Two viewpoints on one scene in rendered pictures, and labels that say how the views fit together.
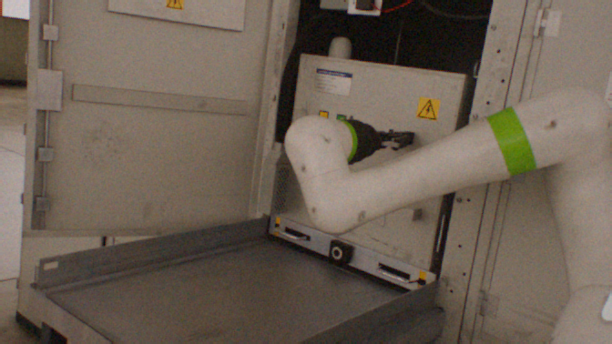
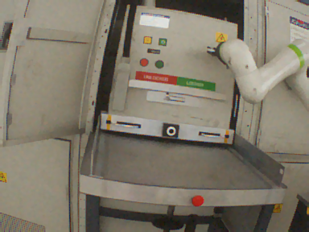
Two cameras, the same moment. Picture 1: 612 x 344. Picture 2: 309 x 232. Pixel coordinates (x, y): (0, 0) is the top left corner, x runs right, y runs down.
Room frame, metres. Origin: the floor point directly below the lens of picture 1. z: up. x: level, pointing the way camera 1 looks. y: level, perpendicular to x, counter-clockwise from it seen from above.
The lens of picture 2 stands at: (0.30, 1.15, 1.14)
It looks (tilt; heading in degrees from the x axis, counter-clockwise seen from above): 6 degrees down; 316
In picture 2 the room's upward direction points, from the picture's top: 8 degrees clockwise
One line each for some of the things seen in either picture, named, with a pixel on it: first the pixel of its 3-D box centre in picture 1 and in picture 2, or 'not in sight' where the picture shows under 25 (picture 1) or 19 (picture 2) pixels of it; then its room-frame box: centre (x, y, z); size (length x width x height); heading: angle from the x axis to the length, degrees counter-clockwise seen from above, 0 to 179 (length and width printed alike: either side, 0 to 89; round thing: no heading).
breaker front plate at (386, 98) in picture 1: (358, 158); (179, 64); (1.51, -0.14, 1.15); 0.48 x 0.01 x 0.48; 51
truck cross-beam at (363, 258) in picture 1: (348, 249); (169, 129); (1.53, -0.15, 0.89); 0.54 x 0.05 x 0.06; 51
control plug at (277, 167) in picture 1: (276, 181); (121, 86); (1.59, 0.07, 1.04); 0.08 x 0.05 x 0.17; 141
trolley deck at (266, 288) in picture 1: (249, 308); (179, 168); (1.24, 0.08, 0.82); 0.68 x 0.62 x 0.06; 141
